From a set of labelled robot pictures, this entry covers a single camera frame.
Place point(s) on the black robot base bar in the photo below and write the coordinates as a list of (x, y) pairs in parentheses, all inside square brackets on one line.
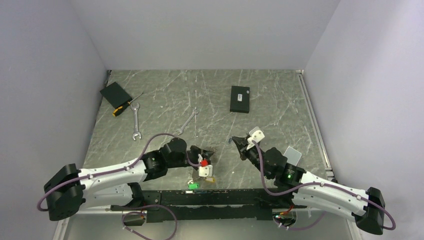
[(211, 204)]

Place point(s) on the steel key holder plate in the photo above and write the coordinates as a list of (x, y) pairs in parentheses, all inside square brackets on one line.
[(196, 178)]

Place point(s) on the green key tag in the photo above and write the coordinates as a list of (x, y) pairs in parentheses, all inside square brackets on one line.
[(193, 186)]

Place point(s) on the aluminium rail right side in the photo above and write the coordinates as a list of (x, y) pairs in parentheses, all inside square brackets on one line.
[(330, 176)]

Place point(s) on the black box on table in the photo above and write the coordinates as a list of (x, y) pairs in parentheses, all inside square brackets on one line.
[(239, 99)]

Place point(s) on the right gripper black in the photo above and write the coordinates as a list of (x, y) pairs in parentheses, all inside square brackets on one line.
[(242, 145)]

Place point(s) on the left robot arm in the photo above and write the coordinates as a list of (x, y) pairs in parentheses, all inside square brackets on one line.
[(72, 189)]

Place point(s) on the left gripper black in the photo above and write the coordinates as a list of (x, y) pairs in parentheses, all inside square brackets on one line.
[(201, 153)]

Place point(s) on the small silver wrench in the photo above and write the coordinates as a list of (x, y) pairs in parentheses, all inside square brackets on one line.
[(180, 131)]

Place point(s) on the large silver wrench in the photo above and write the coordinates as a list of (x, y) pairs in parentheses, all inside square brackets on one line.
[(136, 133)]

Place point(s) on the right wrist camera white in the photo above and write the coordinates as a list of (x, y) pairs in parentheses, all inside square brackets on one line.
[(256, 134)]

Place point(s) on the yellow handled screwdriver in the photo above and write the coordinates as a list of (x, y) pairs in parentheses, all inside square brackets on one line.
[(118, 111)]

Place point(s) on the yellow key tag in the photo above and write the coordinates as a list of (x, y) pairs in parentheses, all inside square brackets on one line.
[(210, 179)]

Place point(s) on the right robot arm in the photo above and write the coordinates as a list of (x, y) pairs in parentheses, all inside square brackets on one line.
[(282, 177)]

